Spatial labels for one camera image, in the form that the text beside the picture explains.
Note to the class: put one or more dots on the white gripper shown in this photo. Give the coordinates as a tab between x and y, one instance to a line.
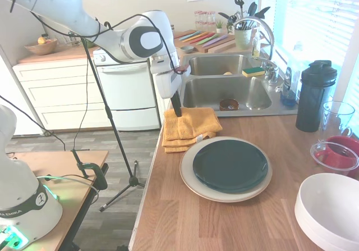
166	79

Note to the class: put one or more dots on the glass bottle checkered lid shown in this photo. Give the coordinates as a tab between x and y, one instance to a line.
208	22
202	22
212	22
197	22

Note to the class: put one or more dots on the clear dish soap bottle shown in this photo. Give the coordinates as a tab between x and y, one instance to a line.
289	98

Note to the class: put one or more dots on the black slotted spoon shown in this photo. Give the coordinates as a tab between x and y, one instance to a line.
239	1

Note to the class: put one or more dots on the white drawer cabinet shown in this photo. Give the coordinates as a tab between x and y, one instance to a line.
42	77

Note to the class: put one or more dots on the dark C-clamp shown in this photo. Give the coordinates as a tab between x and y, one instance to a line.
101	178

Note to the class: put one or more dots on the blue knife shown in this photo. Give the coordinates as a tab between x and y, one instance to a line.
187	36

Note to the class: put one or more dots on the large beige plate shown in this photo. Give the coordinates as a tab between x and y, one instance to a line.
186	172

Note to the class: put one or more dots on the yellow fruit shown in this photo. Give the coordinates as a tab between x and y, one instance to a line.
41	40

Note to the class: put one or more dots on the white counter cabinet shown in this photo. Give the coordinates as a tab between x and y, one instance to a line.
160	113

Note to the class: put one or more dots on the yellow green sponge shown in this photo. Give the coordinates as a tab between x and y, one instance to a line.
253	72

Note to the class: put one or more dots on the black shaker bottle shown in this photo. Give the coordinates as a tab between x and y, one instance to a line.
314	102

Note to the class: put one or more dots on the brown bowl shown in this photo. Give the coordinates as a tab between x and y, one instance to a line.
224	105

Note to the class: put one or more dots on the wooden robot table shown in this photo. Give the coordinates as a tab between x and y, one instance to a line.
56	164

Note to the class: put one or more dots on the stainless steel double sink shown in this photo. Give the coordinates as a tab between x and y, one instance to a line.
213	93

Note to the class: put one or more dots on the clear yellow soap bottle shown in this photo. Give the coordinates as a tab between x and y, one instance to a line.
255	51

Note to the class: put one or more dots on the chrome gooseneck faucet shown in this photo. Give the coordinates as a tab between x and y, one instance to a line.
271	49

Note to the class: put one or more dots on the yellow towel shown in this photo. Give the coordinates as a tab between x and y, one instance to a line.
196	122

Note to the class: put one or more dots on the yellow knife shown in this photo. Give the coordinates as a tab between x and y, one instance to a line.
193	36

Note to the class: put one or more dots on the pale green utensil crock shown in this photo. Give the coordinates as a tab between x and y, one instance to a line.
243	39

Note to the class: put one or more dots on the small grey bowl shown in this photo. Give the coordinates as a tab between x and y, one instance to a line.
186	49

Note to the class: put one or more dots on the white bowl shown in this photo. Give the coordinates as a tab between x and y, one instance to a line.
331	206
305	230

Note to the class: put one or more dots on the black spatula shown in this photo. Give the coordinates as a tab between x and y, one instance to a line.
252	8

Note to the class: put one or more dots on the green knife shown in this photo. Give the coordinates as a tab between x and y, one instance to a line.
207	39

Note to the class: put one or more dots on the dark blue plate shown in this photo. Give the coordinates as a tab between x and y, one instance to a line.
230	166

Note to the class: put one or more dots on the wooden fruit bowl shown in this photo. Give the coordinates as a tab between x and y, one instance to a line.
40	49

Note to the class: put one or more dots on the small potted green plant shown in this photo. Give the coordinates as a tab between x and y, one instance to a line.
219	29

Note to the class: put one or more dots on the black tripod stand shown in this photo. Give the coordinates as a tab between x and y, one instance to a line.
133	181

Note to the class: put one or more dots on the wooden cutting board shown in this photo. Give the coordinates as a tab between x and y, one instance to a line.
224	41

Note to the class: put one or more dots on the clear glass goblet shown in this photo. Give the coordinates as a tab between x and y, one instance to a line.
336	119

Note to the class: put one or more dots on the white oven range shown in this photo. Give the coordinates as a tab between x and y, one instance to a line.
126	93

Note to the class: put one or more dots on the clear plastic container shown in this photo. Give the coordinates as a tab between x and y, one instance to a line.
317	154

